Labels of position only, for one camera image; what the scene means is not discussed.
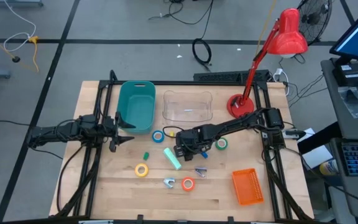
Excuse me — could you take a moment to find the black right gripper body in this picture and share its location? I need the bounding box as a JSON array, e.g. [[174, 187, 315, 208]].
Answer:
[[175, 126, 213, 152]]

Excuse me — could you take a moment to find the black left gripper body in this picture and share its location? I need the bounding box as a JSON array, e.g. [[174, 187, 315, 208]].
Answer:
[[99, 114, 120, 141]]

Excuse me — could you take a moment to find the mint green stapler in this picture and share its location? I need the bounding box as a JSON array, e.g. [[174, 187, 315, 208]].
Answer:
[[162, 147, 183, 171]]

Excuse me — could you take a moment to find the orange tape roll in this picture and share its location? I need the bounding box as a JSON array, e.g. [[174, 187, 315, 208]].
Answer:
[[181, 177, 196, 192]]

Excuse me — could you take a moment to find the light blue staple remover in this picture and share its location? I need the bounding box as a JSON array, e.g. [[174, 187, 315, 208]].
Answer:
[[163, 177, 177, 190]]

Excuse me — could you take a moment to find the yellow tape roll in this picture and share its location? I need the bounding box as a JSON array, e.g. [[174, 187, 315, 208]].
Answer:
[[134, 162, 150, 178]]

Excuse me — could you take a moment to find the teal plastic bin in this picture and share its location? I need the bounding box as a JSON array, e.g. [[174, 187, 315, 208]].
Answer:
[[116, 80, 157, 135]]

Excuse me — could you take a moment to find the clear plastic bin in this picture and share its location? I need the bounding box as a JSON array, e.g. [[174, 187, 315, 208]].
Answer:
[[162, 90, 214, 123]]

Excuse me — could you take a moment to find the orange mesh basket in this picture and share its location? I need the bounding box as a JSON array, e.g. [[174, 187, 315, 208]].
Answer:
[[231, 167, 265, 207]]

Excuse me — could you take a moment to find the black perforated bar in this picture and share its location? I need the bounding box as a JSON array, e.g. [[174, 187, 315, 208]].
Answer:
[[193, 69, 270, 84]]

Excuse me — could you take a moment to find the white paper sheet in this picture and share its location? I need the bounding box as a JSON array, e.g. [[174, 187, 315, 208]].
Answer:
[[297, 127, 334, 169]]

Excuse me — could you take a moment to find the yellow wipes container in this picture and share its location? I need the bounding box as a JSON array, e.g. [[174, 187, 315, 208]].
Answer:
[[319, 159, 340, 177]]

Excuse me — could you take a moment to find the grey side desk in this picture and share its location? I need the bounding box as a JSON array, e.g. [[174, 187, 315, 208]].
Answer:
[[320, 57, 358, 218]]

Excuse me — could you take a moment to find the clear plastic bag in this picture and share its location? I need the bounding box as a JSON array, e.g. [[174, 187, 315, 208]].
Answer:
[[337, 86, 358, 119]]

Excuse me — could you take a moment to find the black floor fan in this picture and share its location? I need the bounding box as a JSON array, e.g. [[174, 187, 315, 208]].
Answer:
[[296, 0, 334, 46]]

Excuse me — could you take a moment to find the black mini computer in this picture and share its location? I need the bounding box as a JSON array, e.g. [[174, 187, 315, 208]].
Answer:
[[332, 62, 358, 88]]

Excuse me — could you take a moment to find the black aluminium table frame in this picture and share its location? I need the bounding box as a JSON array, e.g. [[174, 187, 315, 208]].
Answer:
[[54, 69, 315, 224]]

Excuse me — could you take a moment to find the coiled black floor cable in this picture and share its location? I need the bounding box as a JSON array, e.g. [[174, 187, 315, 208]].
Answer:
[[191, 37, 213, 67]]

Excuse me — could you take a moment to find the yellow extension cord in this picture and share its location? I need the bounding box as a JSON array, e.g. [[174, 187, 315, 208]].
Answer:
[[27, 35, 40, 74]]

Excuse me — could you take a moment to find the white charger with cable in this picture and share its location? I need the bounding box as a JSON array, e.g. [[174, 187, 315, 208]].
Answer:
[[273, 67, 291, 96]]

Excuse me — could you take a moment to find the white floor cable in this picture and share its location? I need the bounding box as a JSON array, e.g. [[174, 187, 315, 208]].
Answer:
[[2, 0, 37, 52]]

